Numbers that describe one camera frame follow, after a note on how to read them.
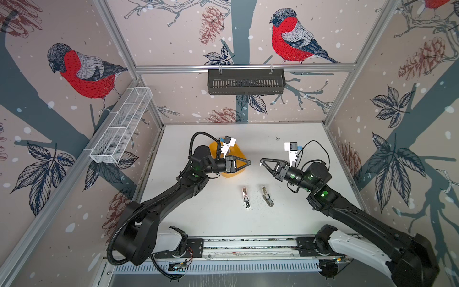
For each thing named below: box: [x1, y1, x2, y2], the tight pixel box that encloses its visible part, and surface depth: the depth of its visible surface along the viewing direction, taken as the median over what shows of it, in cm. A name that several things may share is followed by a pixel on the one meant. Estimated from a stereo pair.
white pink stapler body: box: [242, 187, 252, 209], surface depth 87 cm
